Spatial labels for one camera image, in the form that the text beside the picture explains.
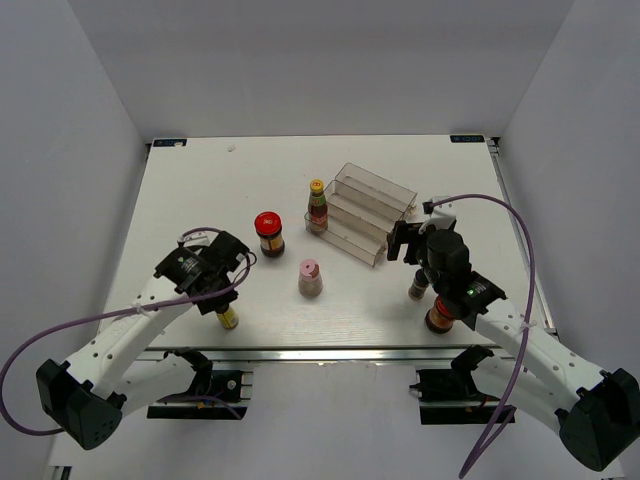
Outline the small yellow label bottle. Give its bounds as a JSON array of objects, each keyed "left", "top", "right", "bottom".
[{"left": 215, "top": 304, "right": 239, "bottom": 330}]

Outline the red lid dark sauce jar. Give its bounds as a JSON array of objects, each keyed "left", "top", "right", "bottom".
[{"left": 254, "top": 211, "right": 285, "bottom": 258}]

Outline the yellow cap sauce bottle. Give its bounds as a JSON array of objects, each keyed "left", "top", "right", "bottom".
[{"left": 308, "top": 179, "right": 328, "bottom": 234}]

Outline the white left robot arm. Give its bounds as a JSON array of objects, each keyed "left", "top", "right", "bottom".
[{"left": 36, "top": 231, "right": 255, "bottom": 450}]

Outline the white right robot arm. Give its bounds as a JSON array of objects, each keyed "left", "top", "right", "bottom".
[{"left": 387, "top": 197, "right": 639, "bottom": 477}]

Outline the black cap pepper shaker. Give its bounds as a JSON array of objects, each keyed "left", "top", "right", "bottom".
[{"left": 408, "top": 270, "right": 429, "bottom": 301}]

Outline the red lid chili jar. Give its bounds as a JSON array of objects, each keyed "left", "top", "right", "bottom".
[{"left": 425, "top": 296, "right": 456, "bottom": 334}]

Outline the clear tiered organizer rack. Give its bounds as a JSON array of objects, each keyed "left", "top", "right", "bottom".
[{"left": 304, "top": 163, "right": 417, "bottom": 267}]

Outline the pink cap spice shaker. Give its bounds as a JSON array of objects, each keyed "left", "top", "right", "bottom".
[{"left": 298, "top": 259, "right": 323, "bottom": 298}]

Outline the right blue logo sticker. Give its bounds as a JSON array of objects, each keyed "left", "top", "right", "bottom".
[{"left": 449, "top": 134, "right": 485, "bottom": 143}]

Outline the blue logo sticker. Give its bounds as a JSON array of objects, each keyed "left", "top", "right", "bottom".
[
  {"left": 152, "top": 138, "right": 187, "bottom": 148},
  {"left": 449, "top": 134, "right": 485, "bottom": 143}
]

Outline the left blue logo sticker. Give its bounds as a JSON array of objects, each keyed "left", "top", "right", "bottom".
[{"left": 152, "top": 138, "right": 187, "bottom": 148}]

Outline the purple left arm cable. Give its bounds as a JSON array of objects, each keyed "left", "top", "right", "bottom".
[{"left": 0, "top": 227, "right": 259, "bottom": 435}]

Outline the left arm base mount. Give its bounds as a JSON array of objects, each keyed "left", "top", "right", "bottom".
[{"left": 146, "top": 348, "right": 253, "bottom": 421}]

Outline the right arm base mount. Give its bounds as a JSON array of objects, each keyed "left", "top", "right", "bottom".
[{"left": 409, "top": 345, "right": 513, "bottom": 426}]

